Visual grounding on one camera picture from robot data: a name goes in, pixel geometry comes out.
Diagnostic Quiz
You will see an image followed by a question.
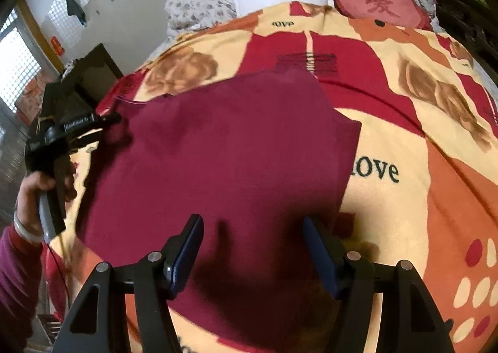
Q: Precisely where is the maroon sweatshirt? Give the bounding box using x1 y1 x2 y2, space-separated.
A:
77 69 361 351

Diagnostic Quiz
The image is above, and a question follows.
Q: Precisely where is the maroon left sleeve forearm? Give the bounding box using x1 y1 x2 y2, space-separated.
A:
0 226 43 352

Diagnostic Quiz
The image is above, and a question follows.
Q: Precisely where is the person's left hand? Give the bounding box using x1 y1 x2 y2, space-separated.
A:
16 160 78 236

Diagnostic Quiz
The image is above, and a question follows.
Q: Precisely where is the dark wooden desk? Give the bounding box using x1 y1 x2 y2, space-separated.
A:
37 43 124 123

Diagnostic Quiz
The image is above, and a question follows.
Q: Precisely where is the barred window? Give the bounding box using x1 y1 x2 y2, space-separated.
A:
0 10 41 113

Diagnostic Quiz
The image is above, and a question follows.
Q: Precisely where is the rose pattern fleece blanket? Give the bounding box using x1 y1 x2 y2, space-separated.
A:
45 2 497 352

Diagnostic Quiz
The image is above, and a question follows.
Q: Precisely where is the red heart cushion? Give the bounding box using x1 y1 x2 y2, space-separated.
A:
334 0 432 31

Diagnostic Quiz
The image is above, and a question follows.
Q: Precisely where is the dark carved headboard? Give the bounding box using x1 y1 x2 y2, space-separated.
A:
435 0 497 81

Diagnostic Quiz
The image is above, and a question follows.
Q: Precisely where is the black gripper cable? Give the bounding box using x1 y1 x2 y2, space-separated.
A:
46 233 73 323

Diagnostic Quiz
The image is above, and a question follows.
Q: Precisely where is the red paper wall sticker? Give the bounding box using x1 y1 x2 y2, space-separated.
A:
50 36 65 57

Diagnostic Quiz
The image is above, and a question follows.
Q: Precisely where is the dark cloth on wall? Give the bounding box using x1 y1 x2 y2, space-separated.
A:
66 0 87 27

